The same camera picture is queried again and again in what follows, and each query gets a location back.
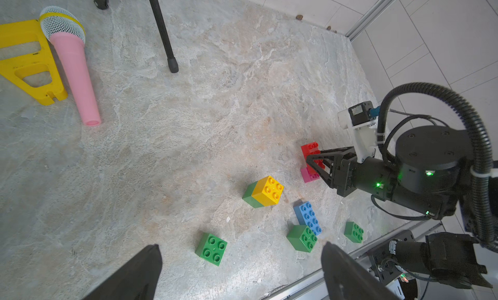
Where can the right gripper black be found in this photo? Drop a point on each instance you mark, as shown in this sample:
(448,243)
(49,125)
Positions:
(340,170)

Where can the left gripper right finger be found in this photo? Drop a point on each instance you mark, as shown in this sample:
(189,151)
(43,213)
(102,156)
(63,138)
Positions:
(346,279)

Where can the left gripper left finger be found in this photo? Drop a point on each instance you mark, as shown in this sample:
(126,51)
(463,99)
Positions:
(136,279)

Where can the pink lego brick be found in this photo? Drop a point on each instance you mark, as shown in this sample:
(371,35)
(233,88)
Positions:
(307,176)

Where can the yellow lego brick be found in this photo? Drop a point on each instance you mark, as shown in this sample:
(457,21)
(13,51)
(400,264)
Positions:
(268,191)

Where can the green lego brick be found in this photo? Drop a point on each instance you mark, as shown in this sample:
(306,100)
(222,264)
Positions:
(211,248)
(302,238)
(249,199)
(354,232)

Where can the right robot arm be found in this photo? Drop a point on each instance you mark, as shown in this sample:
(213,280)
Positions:
(433,170)

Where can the green lego brick beside blue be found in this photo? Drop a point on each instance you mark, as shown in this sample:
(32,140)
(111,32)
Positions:
(302,238)

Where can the pink toy microphone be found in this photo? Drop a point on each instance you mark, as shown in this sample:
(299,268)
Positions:
(68,37)

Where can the black perforated music stand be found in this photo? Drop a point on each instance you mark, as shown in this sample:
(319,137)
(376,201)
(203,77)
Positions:
(155,6)

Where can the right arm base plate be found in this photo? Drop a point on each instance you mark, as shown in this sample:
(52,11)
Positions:
(383,264)

